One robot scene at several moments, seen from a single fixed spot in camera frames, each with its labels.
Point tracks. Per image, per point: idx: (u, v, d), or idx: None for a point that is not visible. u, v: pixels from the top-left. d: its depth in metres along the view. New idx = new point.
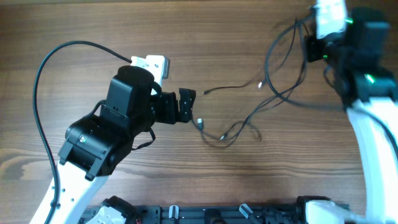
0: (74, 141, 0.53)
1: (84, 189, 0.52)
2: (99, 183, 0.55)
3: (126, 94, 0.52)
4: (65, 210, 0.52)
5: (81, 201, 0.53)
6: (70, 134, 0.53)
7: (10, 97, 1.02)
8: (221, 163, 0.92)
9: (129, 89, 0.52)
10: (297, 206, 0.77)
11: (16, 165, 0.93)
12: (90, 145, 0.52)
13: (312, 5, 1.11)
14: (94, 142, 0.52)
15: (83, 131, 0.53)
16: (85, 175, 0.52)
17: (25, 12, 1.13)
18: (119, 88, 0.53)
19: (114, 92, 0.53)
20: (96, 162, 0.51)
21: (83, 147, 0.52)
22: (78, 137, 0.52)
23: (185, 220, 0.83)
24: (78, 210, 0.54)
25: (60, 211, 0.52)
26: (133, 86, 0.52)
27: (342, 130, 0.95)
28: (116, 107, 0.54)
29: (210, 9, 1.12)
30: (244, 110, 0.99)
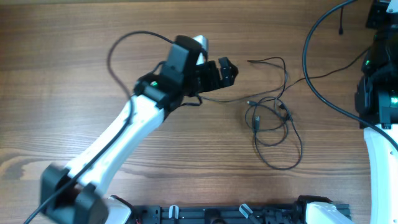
0: (138, 93, 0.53)
1: (145, 119, 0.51)
2: (158, 118, 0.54)
3: (181, 56, 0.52)
4: (132, 130, 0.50)
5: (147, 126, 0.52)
6: (138, 83, 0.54)
7: (10, 98, 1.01)
8: (220, 164, 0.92)
9: (185, 53, 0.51)
10: (298, 205, 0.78)
11: (16, 165, 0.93)
12: (150, 93, 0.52)
13: (312, 5, 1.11)
14: (153, 91, 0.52)
15: (140, 88, 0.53)
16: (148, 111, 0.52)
17: (25, 13, 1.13)
18: (176, 51, 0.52)
19: (171, 53, 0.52)
20: (154, 112, 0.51)
21: (135, 104, 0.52)
22: (140, 89, 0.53)
23: (185, 220, 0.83)
24: (138, 139, 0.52)
25: (127, 132, 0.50)
26: (189, 50, 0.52)
27: (342, 130, 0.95)
28: (173, 67, 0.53)
29: (211, 9, 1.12)
30: (243, 110, 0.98)
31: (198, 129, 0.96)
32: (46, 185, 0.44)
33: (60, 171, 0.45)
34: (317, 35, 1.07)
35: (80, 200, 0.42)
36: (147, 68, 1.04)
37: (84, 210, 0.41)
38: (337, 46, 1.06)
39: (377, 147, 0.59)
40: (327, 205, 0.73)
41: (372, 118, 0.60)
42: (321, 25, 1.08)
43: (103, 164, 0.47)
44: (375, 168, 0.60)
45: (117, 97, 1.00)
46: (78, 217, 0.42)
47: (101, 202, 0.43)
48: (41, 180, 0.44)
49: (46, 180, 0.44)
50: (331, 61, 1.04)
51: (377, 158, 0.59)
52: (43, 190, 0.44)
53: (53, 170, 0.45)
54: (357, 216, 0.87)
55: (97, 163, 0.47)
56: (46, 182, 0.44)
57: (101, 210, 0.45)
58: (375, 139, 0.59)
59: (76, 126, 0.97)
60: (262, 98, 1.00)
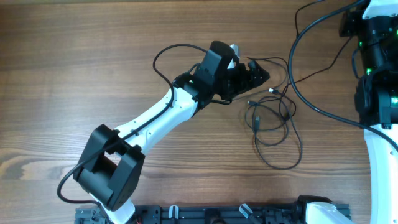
0: (177, 86, 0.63)
1: (183, 106, 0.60)
2: (191, 111, 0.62)
3: (216, 62, 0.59)
4: (171, 112, 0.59)
5: (182, 112, 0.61)
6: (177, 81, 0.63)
7: (10, 98, 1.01)
8: (220, 164, 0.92)
9: (218, 58, 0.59)
10: (298, 205, 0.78)
11: (16, 165, 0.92)
12: (187, 91, 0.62)
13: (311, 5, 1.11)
14: (189, 89, 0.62)
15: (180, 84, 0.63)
16: (186, 102, 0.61)
17: (26, 13, 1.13)
18: (211, 56, 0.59)
19: (207, 57, 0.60)
20: (189, 105, 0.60)
21: (175, 94, 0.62)
22: (180, 84, 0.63)
23: (185, 221, 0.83)
24: (173, 123, 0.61)
25: (168, 113, 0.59)
26: (223, 56, 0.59)
27: (342, 130, 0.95)
28: (208, 70, 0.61)
29: (210, 9, 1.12)
30: (243, 110, 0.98)
31: (198, 129, 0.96)
32: (96, 142, 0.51)
33: (109, 132, 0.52)
34: (317, 36, 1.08)
35: (125, 158, 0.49)
36: (146, 68, 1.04)
37: (127, 168, 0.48)
38: (337, 46, 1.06)
39: (378, 147, 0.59)
40: (328, 205, 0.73)
41: (372, 118, 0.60)
42: (321, 25, 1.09)
43: (145, 135, 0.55)
44: (375, 168, 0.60)
45: (117, 97, 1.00)
46: (119, 172, 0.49)
47: (142, 163, 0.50)
48: (92, 137, 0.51)
49: (97, 137, 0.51)
50: (331, 61, 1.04)
51: (377, 158, 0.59)
52: (91, 145, 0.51)
53: (101, 132, 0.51)
54: (357, 216, 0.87)
55: (142, 133, 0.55)
56: (97, 138, 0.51)
57: (137, 172, 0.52)
58: (375, 138, 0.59)
59: (76, 126, 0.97)
60: (262, 98, 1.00)
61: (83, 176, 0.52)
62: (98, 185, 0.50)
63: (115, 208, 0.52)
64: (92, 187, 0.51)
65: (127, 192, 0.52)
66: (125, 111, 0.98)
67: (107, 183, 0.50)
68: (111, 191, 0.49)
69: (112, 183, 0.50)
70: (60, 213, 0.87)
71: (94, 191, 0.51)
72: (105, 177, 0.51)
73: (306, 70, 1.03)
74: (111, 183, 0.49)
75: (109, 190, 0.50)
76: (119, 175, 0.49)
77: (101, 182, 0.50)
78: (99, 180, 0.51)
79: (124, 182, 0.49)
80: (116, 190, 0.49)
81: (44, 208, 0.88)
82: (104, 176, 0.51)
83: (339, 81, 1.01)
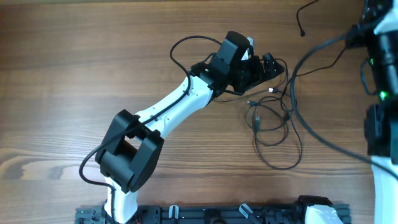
0: (193, 74, 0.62)
1: (199, 94, 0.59)
2: (207, 98, 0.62)
3: (232, 51, 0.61)
4: (188, 99, 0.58)
5: (199, 100, 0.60)
6: (193, 68, 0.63)
7: (10, 97, 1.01)
8: (220, 164, 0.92)
9: (234, 47, 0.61)
10: (298, 205, 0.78)
11: (16, 165, 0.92)
12: (203, 79, 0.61)
13: (311, 6, 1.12)
14: (205, 78, 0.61)
15: (196, 72, 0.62)
16: (202, 91, 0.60)
17: (26, 13, 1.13)
18: (227, 45, 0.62)
19: (223, 46, 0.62)
20: (205, 93, 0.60)
21: (192, 83, 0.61)
22: (197, 72, 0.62)
23: (185, 220, 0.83)
24: (190, 111, 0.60)
25: (185, 100, 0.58)
26: (239, 45, 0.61)
27: (342, 130, 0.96)
28: (223, 59, 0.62)
29: (210, 9, 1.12)
30: (243, 110, 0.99)
31: (198, 129, 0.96)
32: (117, 126, 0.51)
33: (130, 116, 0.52)
34: (316, 36, 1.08)
35: (145, 142, 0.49)
36: (146, 68, 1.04)
37: (148, 151, 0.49)
38: (337, 46, 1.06)
39: (388, 185, 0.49)
40: (328, 210, 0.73)
41: (381, 150, 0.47)
42: (320, 26, 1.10)
43: (164, 121, 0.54)
44: (384, 210, 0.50)
45: (117, 96, 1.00)
46: (140, 154, 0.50)
47: (161, 147, 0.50)
48: (114, 121, 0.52)
49: (119, 121, 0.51)
50: (331, 61, 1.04)
51: (386, 198, 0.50)
52: (113, 129, 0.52)
53: (123, 116, 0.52)
54: (357, 216, 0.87)
55: (160, 118, 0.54)
56: (119, 122, 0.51)
57: (157, 156, 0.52)
58: (384, 175, 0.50)
59: (76, 126, 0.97)
60: (262, 98, 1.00)
61: (105, 158, 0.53)
62: (119, 167, 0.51)
63: (135, 189, 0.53)
64: (113, 168, 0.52)
65: (147, 175, 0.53)
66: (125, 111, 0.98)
67: (129, 165, 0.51)
68: (131, 172, 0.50)
69: (133, 165, 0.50)
70: (60, 213, 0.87)
71: (115, 173, 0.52)
72: (126, 160, 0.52)
73: (306, 70, 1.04)
74: (132, 165, 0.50)
75: (129, 170, 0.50)
76: (140, 158, 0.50)
77: (122, 164, 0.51)
78: (120, 162, 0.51)
79: (145, 164, 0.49)
80: (137, 172, 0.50)
81: (45, 208, 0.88)
82: (125, 158, 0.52)
83: (339, 81, 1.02)
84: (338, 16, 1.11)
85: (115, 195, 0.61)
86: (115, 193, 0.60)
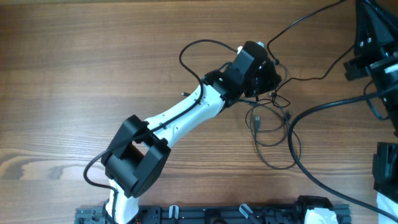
0: (207, 83, 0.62)
1: (211, 104, 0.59)
2: (218, 107, 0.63)
3: (248, 63, 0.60)
4: (199, 109, 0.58)
5: (209, 109, 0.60)
6: (207, 78, 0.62)
7: (10, 97, 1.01)
8: (221, 163, 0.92)
9: (251, 59, 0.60)
10: (298, 205, 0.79)
11: (16, 165, 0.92)
12: (216, 89, 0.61)
13: (311, 6, 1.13)
14: (218, 88, 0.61)
15: (209, 79, 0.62)
16: (214, 101, 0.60)
17: (26, 13, 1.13)
18: (244, 56, 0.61)
19: (239, 57, 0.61)
20: (216, 102, 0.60)
21: (204, 91, 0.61)
22: (210, 79, 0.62)
23: (185, 220, 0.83)
24: (200, 119, 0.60)
25: (196, 110, 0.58)
26: (255, 56, 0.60)
27: (342, 130, 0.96)
28: (238, 70, 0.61)
29: (210, 9, 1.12)
30: (244, 111, 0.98)
31: (198, 129, 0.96)
32: (125, 130, 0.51)
33: (139, 122, 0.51)
34: (317, 36, 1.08)
35: (153, 149, 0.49)
36: (146, 67, 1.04)
37: (154, 159, 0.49)
38: (337, 47, 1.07)
39: None
40: (328, 214, 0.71)
41: None
42: (320, 26, 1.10)
43: (173, 129, 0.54)
44: None
45: (117, 96, 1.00)
46: (145, 161, 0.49)
47: (166, 156, 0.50)
48: (122, 126, 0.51)
49: (128, 127, 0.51)
50: (331, 61, 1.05)
51: None
52: (121, 133, 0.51)
53: (132, 122, 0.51)
54: (357, 216, 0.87)
55: (169, 127, 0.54)
56: (127, 127, 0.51)
57: (162, 165, 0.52)
58: None
59: (76, 126, 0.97)
60: (263, 98, 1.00)
61: (111, 162, 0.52)
62: (124, 172, 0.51)
63: (137, 195, 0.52)
64: (117, 173, 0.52)
65: (150, 182, 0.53)
66: (125, 111, 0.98)
67: (133, 171, 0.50)
68: (135, 179, 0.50)
69: (137, 172, 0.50)
70: (60, 213, 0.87)
71: (120, 178, 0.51)
72: (131, 165, 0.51)
73: (306, 70, 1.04)
74: (137, 171, 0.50)
75: (133, 177, 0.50)
76: (145, 165, 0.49)
77: (127, 169, 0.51)
78: (125, 167, 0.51)
79: (150, 172, 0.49)
80: (140, 179, 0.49)
81: (45, 208, 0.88)
82: (130, 164, 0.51)
83: (339, 81, 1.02)
84: (339, 16, 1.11)
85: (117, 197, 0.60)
86: (117, 196, 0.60)
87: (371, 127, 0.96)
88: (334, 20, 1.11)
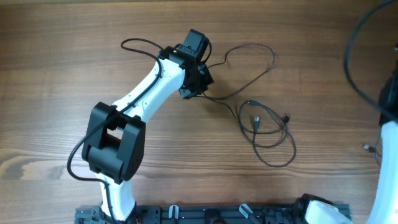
0: (163, 56, 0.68)
1: (172, 75, 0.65)
2: (181, 78, 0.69)
3: (198, 40, 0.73)
4: (161, 80, 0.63)
5: (173, 80, 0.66)
6: (162, 53, 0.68)
7: (10, 97, 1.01)
8: (220, 163, 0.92)
9: (200, 37, 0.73)
10: (300, 203, 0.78)
11: (16, 165, 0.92)
12: (174, 60, 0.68)
13: (311, 6, 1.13)
14: (176, 59, 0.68)
15: (165, 55, 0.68)
16: (175, 70, 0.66)
17: (26, 13, 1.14)
18: (193, 37, 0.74)
19: (189, 37, 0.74)
20: (178, 72, 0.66)
21: (162, 65, 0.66)
22: (165, 56, 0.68)
23: (185, 220, 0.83)
24: (166, 91, 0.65)
25: (159, 82, 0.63)
26: (203, 35, 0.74)
27: (342, 130, 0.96)
28: (190, 46, 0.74)
29: (210, 9, 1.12)
30: (243, 111, 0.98)
31: (198, 129, 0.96)
32: (97, 117, 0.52)
33: (107, 107, 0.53)
34: (316, 36, 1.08)
35: (129, 127, 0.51)
36: (146, 67, 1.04)
37: (132, 137, 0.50)
38: (337, 46, 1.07)
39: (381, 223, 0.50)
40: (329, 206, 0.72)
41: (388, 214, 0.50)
42: (320, 25, 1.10)
43: (142, 106, 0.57)
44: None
45: (117, 96, 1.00)
46: (125, 140, 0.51)
47: (144, 130, 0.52)
48: (92, 114, 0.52)
49: (96, 113, 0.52)
50: (330, 61, 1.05)
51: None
52: (93, 122, 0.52)
53: (100, 108, 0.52)
54: (357, 216, 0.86)
55: (137, 104, 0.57)
56: (97, 114, 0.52)
57: (142, 141, 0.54)
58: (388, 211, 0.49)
59: (76, 126, 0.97)
60: (262, 98, 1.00)
61: (92, 154, 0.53)
62: (107, 159, 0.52)
63: (127, 178, 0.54)
64: (102, 162, 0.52)
65: (135, 162, 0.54)
66: None
67: (116, 154, 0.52)
68: (120, 162, 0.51)
69: (120, 154, 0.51)
70: (60, 213, 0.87)
71: (106, 165, 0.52)
72: (111, 150, 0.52)
73: (306, 70, 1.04)
74: (120, 154, 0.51)
75: (118, 160, 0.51)
76: (125, 145, 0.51)
77: (109, 156, 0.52)
78: (107, 154, 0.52)
79: (132, 150, 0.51)
80: (125, 160, 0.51)
81: (45, 208, 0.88)
82: (111, 149, 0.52)
83: (339, 81, 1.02)
84: (339, 16, 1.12)
85: (111, 190, 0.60)
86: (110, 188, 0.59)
87: (370, 127, 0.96)
88: (334, 19, 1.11)
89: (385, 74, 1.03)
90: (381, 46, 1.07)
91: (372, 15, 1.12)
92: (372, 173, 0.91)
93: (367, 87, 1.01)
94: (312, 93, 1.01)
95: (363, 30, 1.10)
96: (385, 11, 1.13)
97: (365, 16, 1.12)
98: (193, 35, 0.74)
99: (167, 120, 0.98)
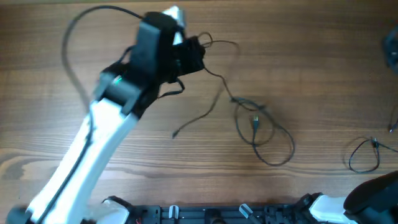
0: (101, 89, 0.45)
1: (109, 133, 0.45)
2: (130, 124, 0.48)
3: (152, 38, 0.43)
4: (98, 144, 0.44)
5: (115, 137, 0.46)
6: (102, 77, 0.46)
7: (11, 97, 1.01)
8: (221, 163, 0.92)
9: (155, 31, 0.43)
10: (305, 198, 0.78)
11: (16, 165, 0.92)
12: (120, 89, 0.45)
13: (311, 5, 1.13)
14: (123, 85, 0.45)
15: (103, 87, 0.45)
16: (119, 112, 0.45)
17: (26, 13, 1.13)
18: (143, 32, 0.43)
19: (140, 33, 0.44)
20: (118, 126, 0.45)
21: (97, 114, 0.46)
22: (103, 86, 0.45)
23: (185, 220, 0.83)
24: (110, 147, 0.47)
25: (93, 149, 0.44)
26: (160, 27, 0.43)
27: (342, 130, 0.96)
28: (142, 52, 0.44)
29: (211, 9, 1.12)
30: (243, 111, 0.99)
31: (197, 129, 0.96)
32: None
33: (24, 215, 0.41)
34: (317, 36, 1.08)
35: None
36: None
37: None
38: (337, 46, 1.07)
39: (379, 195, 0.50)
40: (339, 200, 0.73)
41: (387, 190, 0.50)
42: (321, 26, 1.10)
43: (70, 198, 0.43)
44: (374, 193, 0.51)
45: None
46: None
47: None
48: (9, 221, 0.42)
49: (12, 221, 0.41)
50: (330, 61, 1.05)
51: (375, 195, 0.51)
52: None
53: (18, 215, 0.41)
54: None
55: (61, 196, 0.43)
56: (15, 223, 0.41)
57: None
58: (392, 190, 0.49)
59: (76, 126, 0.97)
60: (262, 98, 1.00)
61: None
62: None
63: None
64: None
65: None
66: None
67: None
68: None
69: None
70: None
71: None
72: None
73: (306, 70, 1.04)
74: None
75: None
76: None
77: None
78: None
79: None
80: None
81: None
82: None
83: (339, 81, 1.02)
84: (339, 16, 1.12)
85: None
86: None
87: (370, 127, 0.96)
88: (334, 19, 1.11)
89: (385, 75, 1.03)
90: (381, 46, 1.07)
91: (373, 15, 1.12)
92: (371, 173, 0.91)
93: (367, 87, 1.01)
94: (311, 93, 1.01)
95: (364, 29, 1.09)
96: (385, 10, 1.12)
97: (365, 16, 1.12)
98: (144, 27, 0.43)
99: (167, 119, 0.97)
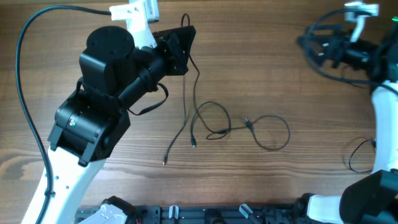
0: (63, 127, 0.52)
1: (69, 186, 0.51)
2: (95, 168, 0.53)
3: (100, 73, 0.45)
4: (60, 196, 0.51)
5: (77, 188, 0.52)
6: (60, 115, 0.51)
7: (10, 97, 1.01)
8: (221, 163, 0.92)
9: (100, 66, 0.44)
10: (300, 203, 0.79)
11: (16, 165, 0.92)
12: (81, 127, 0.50)
13: (311, 6, 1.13)
14: (84, 123, 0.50)
15: (63, 127, 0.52)
16: (78, 161, 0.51)
17: (26, 13, 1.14)
18: (89, 66, 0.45)
19: (86, 69, 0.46)
20: (79, 176, 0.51)
21: (55, 168, 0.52)
22: (62, 123, 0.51)
23: (185, 221, 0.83)
24: (78, 191, 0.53)
25: (56, 199, 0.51)
26: (104, 61, 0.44)
27: (342, 130, 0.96)
28: (96, 86, 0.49)
29: (211, 9, 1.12)
30: (243, 111, 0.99)
31: (197, 129, 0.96)
32: None
33: None
34: None
35: None
36: None
37: None
38: None
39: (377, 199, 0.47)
40: None
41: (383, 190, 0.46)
42: None
43: None
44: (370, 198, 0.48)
45: None
46: None
47: None
48: None
49: None
50: None
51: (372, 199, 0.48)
52: None
53: None
54: None
55: None
56: None
57: None
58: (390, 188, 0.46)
59: None
60: (262, 98, 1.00)
61: None
62: None
63: None
64: None
65: None
66: None
67: None
68: None
69: None
70: None
71: None
72: None
73: (306, 70, 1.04)
74: None
75: None
76: None
77: None
78: None
79: None
80: None
81: None
82: None
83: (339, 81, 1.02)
84: None
85: None
86: None
87: (370, 127, 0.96)
88: None
89: None
90: None
91: None
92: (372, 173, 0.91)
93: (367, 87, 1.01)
94: (311, 94, 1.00)
95: None
96: None
97: None
98: (89, 61, 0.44)
99: (167, 119, 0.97)
